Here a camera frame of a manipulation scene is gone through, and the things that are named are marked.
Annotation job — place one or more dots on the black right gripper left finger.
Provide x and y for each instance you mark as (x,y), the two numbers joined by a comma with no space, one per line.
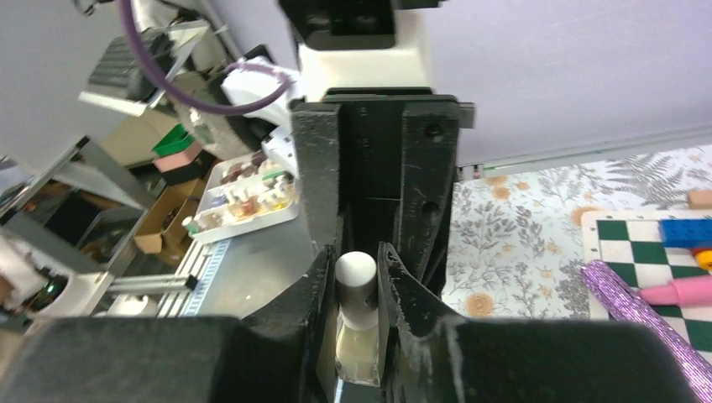
(288,354)

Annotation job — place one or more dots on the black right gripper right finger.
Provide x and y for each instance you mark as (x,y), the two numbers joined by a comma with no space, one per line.
(423,349)

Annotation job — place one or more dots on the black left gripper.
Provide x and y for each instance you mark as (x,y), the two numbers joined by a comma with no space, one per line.
(397,158)

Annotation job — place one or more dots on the white nail polish cap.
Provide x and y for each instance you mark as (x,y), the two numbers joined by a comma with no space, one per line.
(355,273)

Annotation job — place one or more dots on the clear nail polish bottle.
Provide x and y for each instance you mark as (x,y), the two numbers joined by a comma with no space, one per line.
(357,355)

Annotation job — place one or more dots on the floral patterned table mat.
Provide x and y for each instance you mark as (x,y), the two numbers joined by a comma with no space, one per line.
(515,245)

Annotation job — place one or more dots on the white tray of bottles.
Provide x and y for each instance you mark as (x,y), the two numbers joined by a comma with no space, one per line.
(243,195)

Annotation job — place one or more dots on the cardboard box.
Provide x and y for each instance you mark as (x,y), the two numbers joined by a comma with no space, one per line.
(161,232)

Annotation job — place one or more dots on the purple nail polish bottle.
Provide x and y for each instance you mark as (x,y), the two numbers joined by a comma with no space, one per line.
(624,304)

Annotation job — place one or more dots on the pink cylindrical toy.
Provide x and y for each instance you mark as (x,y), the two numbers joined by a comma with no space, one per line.
(684,292)

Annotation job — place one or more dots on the stacked colourful toy bricks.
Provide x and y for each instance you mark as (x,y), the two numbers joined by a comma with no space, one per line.
(691,234)

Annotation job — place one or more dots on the wooden block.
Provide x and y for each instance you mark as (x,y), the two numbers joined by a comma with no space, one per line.
(699,200)

